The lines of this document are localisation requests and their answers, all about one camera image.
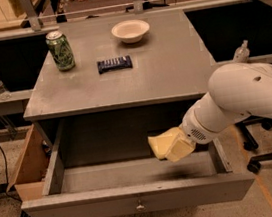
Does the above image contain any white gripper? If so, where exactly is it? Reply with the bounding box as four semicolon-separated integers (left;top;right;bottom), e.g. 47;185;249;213
161;111;217;163

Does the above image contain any yellow sponge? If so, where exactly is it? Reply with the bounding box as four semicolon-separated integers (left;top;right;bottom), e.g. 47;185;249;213
147;134;174;160

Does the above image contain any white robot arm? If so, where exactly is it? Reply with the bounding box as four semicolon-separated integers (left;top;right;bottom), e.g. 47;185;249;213
165;63;272;162

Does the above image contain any grey open top drawer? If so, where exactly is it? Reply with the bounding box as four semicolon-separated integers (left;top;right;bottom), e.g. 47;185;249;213
22;117;254;217

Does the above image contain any metal drawer knob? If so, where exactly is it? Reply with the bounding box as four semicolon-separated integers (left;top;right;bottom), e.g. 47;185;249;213
136;200;146;212

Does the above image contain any black office chair base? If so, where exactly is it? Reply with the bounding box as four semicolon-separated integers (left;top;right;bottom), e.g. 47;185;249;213
236;117;272;175

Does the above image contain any grey cabinet desk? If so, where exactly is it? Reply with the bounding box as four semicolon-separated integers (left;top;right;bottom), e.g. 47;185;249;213
11;0;239;157

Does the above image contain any blue candy bar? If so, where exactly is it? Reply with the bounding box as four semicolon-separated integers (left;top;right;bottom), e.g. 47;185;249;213
97;55;133;74

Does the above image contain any clear sanitizer bottle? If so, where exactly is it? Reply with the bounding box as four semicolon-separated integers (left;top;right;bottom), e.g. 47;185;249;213
232;40;250;63

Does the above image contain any white bowl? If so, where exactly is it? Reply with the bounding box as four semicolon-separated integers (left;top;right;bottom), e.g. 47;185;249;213
111;19;150;44

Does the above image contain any green soda can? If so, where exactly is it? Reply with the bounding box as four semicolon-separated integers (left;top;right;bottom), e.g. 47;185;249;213
45;31;75;71

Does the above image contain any brown cardboard box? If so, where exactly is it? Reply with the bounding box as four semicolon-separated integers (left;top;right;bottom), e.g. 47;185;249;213
7;125;49;201

